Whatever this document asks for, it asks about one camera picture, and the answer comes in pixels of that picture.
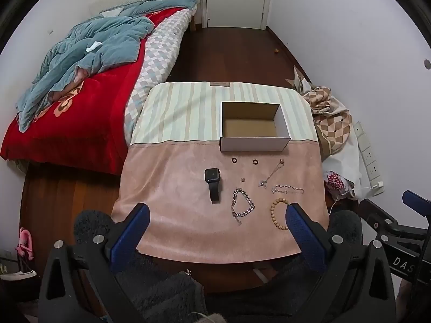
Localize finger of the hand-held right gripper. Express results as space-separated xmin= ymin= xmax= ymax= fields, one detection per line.
xmin=358 ymin=199 xmax=408 ymax=234
xmin=402 ymin=190 xmax=431 ymax=216

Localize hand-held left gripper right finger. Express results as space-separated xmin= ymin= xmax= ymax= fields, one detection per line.
xmin=285 ymin=203 xmax=398 ymax=323

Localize bed with red cover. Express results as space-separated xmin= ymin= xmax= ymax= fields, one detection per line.
xmin=0 ymin=8 xmax=190 ymax=176

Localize thin silver bracelet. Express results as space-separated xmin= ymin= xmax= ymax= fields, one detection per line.
xmin=272 ymin=184 xmax=305 ymax=195

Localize chunky silver chain bracelet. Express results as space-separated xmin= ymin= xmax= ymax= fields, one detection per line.
xmin=231 ymin=188 xmax=256 ymax=227

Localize brown checkered cloth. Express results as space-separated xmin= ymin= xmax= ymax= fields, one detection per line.
xmin=286 ymin=65 xmax=362 ymax=175

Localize checkered bed sheet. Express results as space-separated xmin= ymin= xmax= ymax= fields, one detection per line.
xmin=123 ymin=8 xmax=196 ymax=144

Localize black smartwatch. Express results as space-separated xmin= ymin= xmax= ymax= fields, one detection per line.
xmin=204 ymin=167 xmax=222 ymax=204

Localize white cardboard box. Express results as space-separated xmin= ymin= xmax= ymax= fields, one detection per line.
xmin=220 ymin=101 xmax=292 ymax=152

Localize wooden bed frame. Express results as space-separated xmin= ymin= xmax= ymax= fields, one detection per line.
xmin=189 ymin=0 xmax=203 ymax=31

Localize blue-grey duvet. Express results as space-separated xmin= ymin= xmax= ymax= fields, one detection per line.
xmin=16 ymin=0 xmax=198 ymax=134

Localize white door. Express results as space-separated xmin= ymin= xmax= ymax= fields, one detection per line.
xmin=200 ymin=0 xmax=270 ymax=29

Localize person's dark fleece pants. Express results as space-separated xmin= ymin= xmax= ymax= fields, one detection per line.
xmin=73 ymin=209 xmax=363 ymax=323

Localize black and white shoe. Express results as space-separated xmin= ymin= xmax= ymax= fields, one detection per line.
xmin=0 ymin=268 xmax=38 ymax=281

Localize wooden bead bracelet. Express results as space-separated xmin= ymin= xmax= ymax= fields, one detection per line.
xmin=269 ymin=199 xmax=291 ymax=232

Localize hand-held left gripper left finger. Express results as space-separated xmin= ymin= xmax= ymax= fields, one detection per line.
xmin=38 ymin=202 xmax=151 ymax=323

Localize white bag with red print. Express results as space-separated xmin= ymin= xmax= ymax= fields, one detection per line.
xmin=323 ymin=170 xmax=355 ymax=200

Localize thin pendant necklace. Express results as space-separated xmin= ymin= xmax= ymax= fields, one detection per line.
xmin=258 ymin=159 xmax=285 ymax=188

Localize pink plastic item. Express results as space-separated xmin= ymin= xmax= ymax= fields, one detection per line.
xmin=15 ymin=228 xmax=34 ymax=260

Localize white power strip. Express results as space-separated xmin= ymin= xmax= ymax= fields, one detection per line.
xmin=352 ymin=121 xmax=385 ymax=196

